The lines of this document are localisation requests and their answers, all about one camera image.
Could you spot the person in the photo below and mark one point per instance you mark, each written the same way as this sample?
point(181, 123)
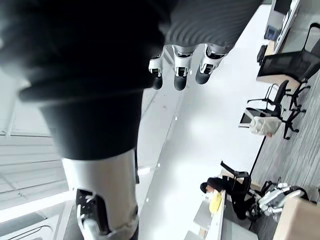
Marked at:
point(216, 183)

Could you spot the black desk phone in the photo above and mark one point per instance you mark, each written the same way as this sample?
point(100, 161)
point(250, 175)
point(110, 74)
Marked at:
point(261, 53)

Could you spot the black mesh office chair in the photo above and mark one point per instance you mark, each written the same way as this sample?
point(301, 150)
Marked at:
point(287, 63)

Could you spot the dark blue box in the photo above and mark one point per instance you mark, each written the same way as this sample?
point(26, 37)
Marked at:
point(271, 32)

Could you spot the yellow cloth item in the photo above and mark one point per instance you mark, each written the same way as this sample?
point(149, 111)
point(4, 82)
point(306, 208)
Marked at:
point(215, 203)

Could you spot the light wooden desk with grey panel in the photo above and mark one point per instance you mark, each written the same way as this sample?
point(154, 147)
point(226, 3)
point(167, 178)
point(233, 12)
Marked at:
point(277, 48)

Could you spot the white desk partition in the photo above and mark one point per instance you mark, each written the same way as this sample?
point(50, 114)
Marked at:
point(212, 225)

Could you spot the dark computer monitor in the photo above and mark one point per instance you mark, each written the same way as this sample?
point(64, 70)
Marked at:
point(282, 5)

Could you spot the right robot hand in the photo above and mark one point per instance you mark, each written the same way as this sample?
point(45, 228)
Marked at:
point(82, 50)

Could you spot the white jacket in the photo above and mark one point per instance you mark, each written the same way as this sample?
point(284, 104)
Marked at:
point(263, 125)

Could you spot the silver robot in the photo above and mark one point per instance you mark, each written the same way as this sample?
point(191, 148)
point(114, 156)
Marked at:
point(273, 200)

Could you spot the black office chair with armrests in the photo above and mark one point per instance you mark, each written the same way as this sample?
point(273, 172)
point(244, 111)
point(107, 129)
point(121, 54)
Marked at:
point(276, 98)

